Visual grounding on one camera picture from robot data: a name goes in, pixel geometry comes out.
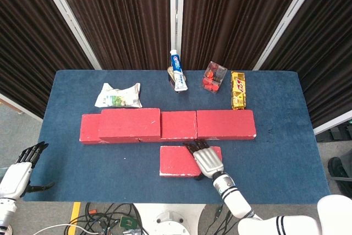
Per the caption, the black tin can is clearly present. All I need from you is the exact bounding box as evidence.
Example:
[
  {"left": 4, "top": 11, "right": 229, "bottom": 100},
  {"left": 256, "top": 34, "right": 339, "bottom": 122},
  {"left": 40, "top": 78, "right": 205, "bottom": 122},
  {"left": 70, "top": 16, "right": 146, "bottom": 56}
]
[{"left": 167, "top": 65, "right": 188, "bottom": 89}]

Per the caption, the crumpled white snack bag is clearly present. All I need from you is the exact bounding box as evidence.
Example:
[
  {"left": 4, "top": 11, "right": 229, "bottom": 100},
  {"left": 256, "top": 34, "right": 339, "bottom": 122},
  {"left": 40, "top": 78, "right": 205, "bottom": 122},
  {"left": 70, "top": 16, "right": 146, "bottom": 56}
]
[{"left": 94, "top": 82, "right": 143, "bottom": 108}]

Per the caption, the gold snack package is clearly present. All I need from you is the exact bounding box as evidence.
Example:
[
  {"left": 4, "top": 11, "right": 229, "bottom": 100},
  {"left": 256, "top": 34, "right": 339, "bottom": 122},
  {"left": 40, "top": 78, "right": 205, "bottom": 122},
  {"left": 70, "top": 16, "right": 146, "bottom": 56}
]
[{"left": 230, "top": 70, "right": 248, "bottom": 111}]

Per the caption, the green circuit board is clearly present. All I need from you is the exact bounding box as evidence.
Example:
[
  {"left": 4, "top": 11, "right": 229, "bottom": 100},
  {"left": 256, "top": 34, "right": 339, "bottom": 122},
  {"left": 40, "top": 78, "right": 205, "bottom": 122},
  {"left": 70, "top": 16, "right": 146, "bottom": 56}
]
[{"left": 120, "top": 216, "right": 138, "bottom": 229}]

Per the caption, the white partition rail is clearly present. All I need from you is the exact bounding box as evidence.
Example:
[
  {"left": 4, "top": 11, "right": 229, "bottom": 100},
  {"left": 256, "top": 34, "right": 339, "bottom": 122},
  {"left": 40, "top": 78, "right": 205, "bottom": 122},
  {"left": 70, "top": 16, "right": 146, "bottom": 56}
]
[
  {"left": 313, "top": 110, "right": 352, "bottom": 136},
  {"left": 0, "top": 93, "right": 43, "bottom": 122}
]

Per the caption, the clear plastic box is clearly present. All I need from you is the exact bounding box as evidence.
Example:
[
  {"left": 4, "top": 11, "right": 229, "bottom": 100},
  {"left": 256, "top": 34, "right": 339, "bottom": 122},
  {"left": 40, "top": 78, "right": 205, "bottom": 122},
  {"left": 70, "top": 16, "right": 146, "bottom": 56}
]
[{"left": 202, "top": 61, "right": 228, "bottom": 92}]

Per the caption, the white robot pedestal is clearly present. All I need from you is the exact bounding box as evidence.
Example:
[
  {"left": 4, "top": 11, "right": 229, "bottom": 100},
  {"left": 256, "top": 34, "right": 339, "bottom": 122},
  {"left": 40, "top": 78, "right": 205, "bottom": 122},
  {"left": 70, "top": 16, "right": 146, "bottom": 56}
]
[{"left": 133, "top": 204, "right": 207, "bottom": 235}]

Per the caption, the red foam brick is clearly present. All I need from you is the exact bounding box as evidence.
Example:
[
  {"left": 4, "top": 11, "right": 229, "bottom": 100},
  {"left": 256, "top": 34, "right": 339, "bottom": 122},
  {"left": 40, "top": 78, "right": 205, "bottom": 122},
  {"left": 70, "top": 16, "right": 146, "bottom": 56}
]
[
  {"left": 139, "top": 110, "right": 198, "bottom": 143},
  {"left": 98, "top": 108, "right": 161, "bottom": 143},
  {"left": 196, "top": 110, "right": 257, "bottom": 141},
  {"left": 79, "top": 113, "right": 140, "bottom": 145}
]

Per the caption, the dark brown pleated curtain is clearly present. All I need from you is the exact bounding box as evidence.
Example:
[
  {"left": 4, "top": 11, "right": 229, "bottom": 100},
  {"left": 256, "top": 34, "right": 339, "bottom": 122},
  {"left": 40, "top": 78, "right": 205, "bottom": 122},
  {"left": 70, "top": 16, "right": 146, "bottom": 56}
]
[
  {"left": 0, "top": 0, "right": 96, "bottom": 122},
  {"left": 181, "top": 0, "right": 310, "bottom": 70},
  {"left": 51, "top": 0, "right": 177, "bottom": 70},
  {"left": 260, "top": 0, "right": 352, "bottom": 130}
]

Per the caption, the white cable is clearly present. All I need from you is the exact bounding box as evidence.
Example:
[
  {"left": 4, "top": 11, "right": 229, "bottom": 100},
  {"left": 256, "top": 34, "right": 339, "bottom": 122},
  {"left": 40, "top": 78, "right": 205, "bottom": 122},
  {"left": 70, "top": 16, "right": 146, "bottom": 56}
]
[{"left": 32, "top": 225, "right": 91, "bottom": 235}]

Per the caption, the red brick with chipped edge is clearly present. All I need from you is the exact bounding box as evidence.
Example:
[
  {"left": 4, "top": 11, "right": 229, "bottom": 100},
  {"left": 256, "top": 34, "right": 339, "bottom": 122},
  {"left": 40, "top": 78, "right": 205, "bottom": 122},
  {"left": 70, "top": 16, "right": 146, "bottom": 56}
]
[{"left": 159, "top": 145, "right": 223, "bottom": 178}]

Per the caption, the white partition post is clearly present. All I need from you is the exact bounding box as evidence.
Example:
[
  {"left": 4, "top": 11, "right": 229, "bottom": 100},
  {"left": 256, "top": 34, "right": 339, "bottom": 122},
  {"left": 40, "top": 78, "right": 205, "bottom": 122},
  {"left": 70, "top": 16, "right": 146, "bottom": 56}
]
[
  {"left": 35, "top": 0, "right": 103, "bottom": 70},
  {"left": 169, "top": 0, "right": 184, "bottom": 70},
  {"left": 252, "top": 0, "right": 334, "bottom": 71}
]

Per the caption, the white blue toothpaste tube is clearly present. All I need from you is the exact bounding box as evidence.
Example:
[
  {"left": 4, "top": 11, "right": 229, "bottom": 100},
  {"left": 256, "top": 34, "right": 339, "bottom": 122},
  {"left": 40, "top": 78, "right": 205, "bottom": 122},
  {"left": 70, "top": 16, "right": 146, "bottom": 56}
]
[{"left": 169, "top": 49, "right": 189, "bottom": 92}]

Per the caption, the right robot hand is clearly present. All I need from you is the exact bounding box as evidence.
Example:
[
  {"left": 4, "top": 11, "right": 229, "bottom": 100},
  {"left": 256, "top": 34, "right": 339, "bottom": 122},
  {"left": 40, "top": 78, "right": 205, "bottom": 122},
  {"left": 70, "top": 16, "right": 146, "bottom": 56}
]
[{"left": 183, "top": 140, "right": 225, "bottom": 181}]

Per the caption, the blue table cloth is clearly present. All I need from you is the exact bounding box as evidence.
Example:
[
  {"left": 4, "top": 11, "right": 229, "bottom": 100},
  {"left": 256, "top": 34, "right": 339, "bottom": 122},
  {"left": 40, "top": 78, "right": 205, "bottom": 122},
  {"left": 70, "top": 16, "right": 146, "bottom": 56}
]
[{"left": 23, "top": 69, "right": 331, "bottom": 205}]

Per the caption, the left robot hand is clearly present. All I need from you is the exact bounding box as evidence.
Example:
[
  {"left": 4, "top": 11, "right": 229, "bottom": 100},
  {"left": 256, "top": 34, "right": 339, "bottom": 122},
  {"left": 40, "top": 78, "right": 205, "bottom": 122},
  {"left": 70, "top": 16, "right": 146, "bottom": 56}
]
[{"left": 0, "top": 141, "right": 55, "bottom": 200}]

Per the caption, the black cable tangle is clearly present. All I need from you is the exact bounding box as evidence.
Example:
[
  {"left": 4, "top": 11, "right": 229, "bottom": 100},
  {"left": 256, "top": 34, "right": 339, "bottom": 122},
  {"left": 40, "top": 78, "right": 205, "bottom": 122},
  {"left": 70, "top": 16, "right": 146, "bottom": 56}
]
[
  {"left": 203, "top": 204, "right": 240, "bottom": 235},
  {"left": 65, "top": 203, "right": 144, "bottom": 235}
]

